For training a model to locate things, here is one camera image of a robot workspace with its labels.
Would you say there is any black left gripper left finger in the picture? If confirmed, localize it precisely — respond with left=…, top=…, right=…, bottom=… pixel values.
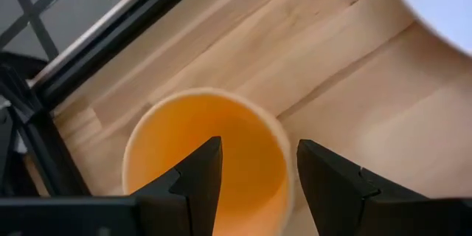
left=132, top=135, right=224, bottom=236

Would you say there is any orange paper cup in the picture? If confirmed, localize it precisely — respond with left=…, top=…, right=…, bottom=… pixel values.
left=121, top=87, right=296, bottom=236

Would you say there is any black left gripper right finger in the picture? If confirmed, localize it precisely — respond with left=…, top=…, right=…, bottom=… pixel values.
left=296, top=139, right=431, bottom=236

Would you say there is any black aluminium table frame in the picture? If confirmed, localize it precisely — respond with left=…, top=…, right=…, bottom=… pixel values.
left=0, top=0, right=218, bottom=198

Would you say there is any white round plate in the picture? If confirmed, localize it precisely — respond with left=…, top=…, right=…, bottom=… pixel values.
left=385, top=0, right=472, bottom=58

